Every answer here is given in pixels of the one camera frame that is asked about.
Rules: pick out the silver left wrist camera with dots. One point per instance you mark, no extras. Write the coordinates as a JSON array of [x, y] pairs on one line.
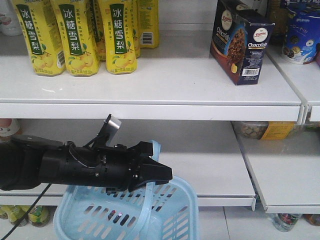
[[107, 132]]

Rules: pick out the yellow pear drink bottle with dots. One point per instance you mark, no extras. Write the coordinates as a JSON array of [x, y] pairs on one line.
[[78, 41], [42, 37], [118, 34]]

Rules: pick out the light blue plastic basket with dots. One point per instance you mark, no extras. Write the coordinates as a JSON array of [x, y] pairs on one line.
[[155, 212]]

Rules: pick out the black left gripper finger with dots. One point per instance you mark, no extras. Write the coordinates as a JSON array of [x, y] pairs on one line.
[[153, 171], [143, 149]]

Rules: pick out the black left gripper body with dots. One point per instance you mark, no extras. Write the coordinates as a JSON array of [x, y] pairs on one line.
[[110, 167]]

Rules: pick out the blue cookie cup package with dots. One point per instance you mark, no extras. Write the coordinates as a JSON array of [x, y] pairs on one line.
[[302, 37]]

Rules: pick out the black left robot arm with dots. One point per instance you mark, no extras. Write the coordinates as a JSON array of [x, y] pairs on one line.
[[27, 161]]

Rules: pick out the blue chocolate cookie box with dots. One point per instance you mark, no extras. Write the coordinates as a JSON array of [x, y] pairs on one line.
[[239, 40]]

